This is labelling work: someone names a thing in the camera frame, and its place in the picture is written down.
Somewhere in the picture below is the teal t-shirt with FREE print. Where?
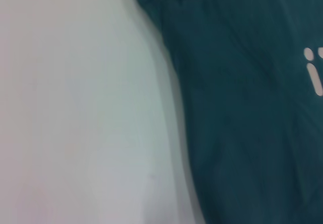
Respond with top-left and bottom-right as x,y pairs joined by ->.
126,0 -> 323,224

